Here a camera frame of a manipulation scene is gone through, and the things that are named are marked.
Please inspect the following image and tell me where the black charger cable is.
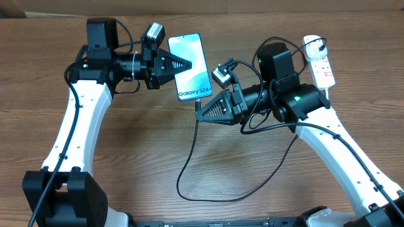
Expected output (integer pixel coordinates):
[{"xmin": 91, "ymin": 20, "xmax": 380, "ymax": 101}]
[{"xmin": 175, "ymin": 36, "xmax": 328, "ymax": 203}]

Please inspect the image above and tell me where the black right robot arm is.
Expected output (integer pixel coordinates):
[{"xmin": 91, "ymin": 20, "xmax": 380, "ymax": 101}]
[{"xmin": 196, "ymin": 42, "xmax": 403, "ymax": 226}]

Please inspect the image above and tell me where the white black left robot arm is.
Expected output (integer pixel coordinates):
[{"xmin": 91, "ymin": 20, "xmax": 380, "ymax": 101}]
[{"xmin": 22, "ymin": 18, "xmax": 191, "ymax": 226}]

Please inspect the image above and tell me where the white charger plug adapter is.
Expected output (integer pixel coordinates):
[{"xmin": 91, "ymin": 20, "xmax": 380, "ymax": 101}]
[{"xmin": 302, "ymin": 35, "xmax": 328, "ymax": 62}]

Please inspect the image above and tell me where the white power strip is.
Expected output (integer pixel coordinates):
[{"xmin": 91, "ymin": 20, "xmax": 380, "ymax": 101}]
[{"xmin": 308, "ymin": 57, "xmax": 335, "ymax": 90}]

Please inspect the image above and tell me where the brown cardboard backdrop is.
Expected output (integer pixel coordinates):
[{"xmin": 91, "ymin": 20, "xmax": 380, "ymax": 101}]
[{"xmin": 1, "ymin": 0, "xmax": 403, "ymax": 18}]

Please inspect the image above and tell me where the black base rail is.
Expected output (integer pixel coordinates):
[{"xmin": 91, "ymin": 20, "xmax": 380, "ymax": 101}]
[{"xmin": 129, "ymin": 217, "xmax": 308, "ymax": 227}]

